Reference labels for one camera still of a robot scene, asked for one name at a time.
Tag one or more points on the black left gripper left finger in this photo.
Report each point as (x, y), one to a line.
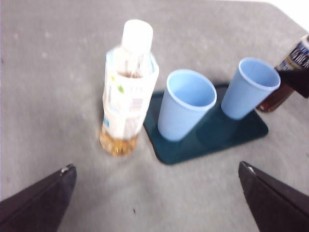
(36, 205)

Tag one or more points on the pale tea bottle white label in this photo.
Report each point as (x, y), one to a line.
(125, 96)

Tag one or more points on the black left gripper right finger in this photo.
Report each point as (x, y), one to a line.
(275, 205)

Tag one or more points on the dark teal flat tray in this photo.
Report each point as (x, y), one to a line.
(217, 135)

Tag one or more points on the dark oolong tea bottle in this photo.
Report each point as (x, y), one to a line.
(295, 55)

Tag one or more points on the light blue ribbed cup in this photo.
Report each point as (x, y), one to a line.
(241, 96)
(181, 116)

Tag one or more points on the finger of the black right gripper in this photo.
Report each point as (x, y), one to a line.
(299, 82)

